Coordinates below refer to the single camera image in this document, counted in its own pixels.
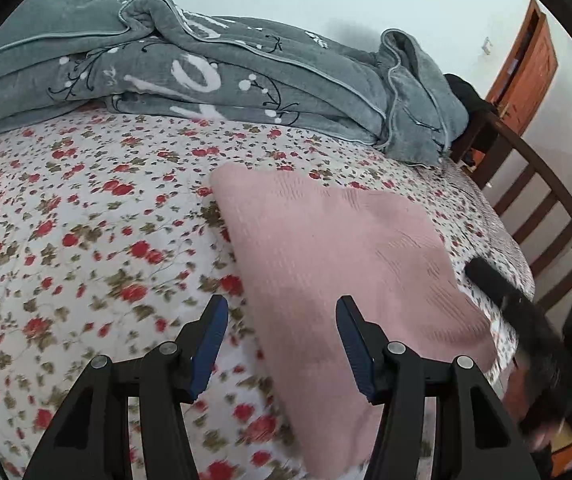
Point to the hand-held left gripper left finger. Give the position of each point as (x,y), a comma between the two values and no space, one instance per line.
(208,350)

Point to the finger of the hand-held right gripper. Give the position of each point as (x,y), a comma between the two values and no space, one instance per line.
(495,282)

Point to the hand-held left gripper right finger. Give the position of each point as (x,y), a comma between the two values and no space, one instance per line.
(358,355)

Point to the pink knit sweater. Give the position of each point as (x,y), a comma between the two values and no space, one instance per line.
(326,260)

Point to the floral bed sheet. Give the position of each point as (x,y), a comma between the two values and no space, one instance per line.
(91,220)

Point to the black cloth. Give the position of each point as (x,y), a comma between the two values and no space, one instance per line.
(470,100)

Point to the orange wooden door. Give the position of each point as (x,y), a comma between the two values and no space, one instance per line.
(525,75)

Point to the grey printed quilt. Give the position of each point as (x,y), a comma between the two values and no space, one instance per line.
(216,70)

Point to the dark wooden bed frame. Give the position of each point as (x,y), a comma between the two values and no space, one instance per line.
(540,175)

